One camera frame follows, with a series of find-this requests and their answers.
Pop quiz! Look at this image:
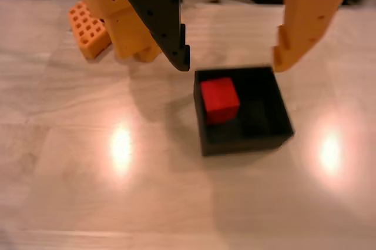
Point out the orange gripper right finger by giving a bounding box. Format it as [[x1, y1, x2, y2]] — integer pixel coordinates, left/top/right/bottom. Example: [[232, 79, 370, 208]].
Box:
[[273, 0, 361, 73]]

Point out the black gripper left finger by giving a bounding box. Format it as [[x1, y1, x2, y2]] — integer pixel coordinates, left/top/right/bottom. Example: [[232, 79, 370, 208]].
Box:
[[105, 0, 191, 72]]

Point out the red wooden cube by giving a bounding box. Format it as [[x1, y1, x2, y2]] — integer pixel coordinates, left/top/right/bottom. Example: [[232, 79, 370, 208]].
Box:
[[200, 77, 240, 125]]

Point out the black open box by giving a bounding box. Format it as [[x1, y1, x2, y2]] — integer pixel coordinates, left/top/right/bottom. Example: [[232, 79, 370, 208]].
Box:
[[193, 66, 295, 157]]

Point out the orange gridded printed block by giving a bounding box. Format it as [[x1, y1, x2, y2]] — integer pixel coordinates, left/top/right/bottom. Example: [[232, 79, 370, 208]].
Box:
[[67, 1, 112, 59]]

